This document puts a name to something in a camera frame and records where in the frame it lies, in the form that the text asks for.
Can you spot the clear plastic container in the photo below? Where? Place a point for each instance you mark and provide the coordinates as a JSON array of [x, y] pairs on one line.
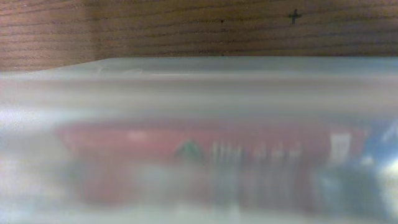
[[38, 172]]

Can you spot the red cardboard box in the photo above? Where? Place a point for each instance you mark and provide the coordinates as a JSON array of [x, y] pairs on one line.
[[258, 165]]

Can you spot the blue illustrated box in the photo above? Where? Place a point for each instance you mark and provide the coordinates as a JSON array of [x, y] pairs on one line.
[[366, 185]]

